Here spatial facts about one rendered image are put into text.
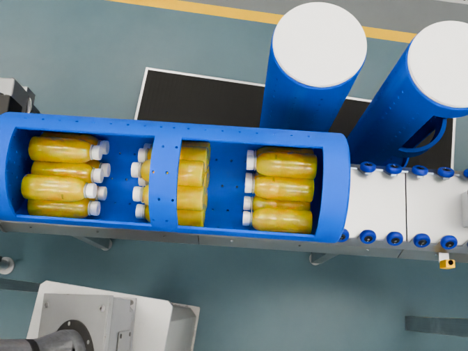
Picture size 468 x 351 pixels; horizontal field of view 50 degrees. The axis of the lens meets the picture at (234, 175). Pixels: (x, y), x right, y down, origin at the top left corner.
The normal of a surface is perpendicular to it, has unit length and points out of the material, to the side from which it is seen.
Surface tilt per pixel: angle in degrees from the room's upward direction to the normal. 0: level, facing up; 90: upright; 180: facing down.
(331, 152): 22
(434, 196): 0
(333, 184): 12
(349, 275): 0
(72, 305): 45
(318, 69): 0
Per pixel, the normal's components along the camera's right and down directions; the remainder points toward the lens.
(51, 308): -0.70, -0.22
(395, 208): 0.00, -0.25
